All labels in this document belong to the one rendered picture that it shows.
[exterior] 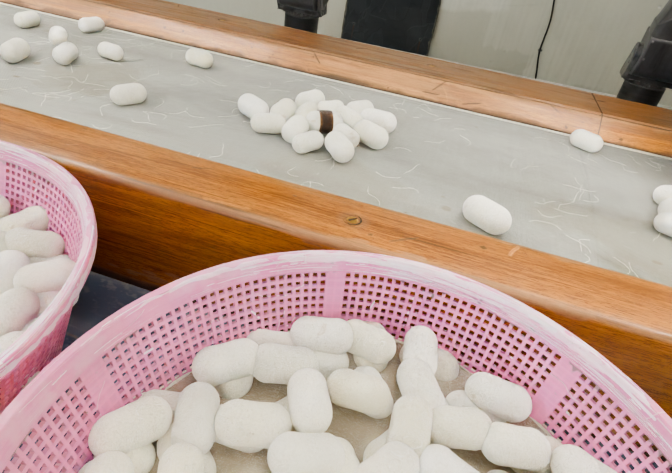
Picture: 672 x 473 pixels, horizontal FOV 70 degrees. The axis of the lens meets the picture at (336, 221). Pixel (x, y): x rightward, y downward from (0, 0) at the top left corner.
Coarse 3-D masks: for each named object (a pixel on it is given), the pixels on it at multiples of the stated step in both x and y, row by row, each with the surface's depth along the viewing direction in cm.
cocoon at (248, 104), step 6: (246, 96) 46; (252, 96) 46; (240, 102) 46; (246, 102) 46; (252, 102) 45; (258, 102) 45; (264, 102) 46; (240, 108) 46; (246, 108) 45; (252, 108) 45; (258, 108) 45; (264, 108) 45; (246, 114) 46; (252, 114) 45
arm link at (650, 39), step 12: (660, 12) 72; (660, 24) 70; (648, 36) 73; (660, 36) 71; (648, 48) 72; (660, 48) 71; (648, 60) 73; (660, 60) 72; (636, 72) 75; (648, 72) 74; (660, 72) 73
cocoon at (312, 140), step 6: (306, 132) 42; (312, 132) 42; (318, 132) 42; (294, 138) 41; (300, 138) 41; (306, 138) 41; (312, 138) 41; (318, 138) 42; (294, 144) 41; (300, 144) 41; (306, 144) 41; (312, 144) 41; (318, 144) 42; (300, 150) 41; (306, 150) 41; (312, 150) 42
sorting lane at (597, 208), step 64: (0, 64) 50; (128, 64) 55; (256, 64) 61; (128, 128) 42; (192, 128) 43; (448, 128) 52; (512, 128) 54; (384, 192) 38; (448, 192) 40; (512, 192) 41; (576, 192) 43; (640, 192) 45; (576, 256) 34; (640, 256) 36
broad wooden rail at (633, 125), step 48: (0, 0) 68; (48, 0) 68; (96, 0) 67; (144, 0) 71; (240, 48) 62; (288, 48) 62; (336, 48) 63; (384, 48) 67; (432, 96) 58; (480, 96) 57; (528, 96) 57; (576, 96) 60; (624, 144) 54
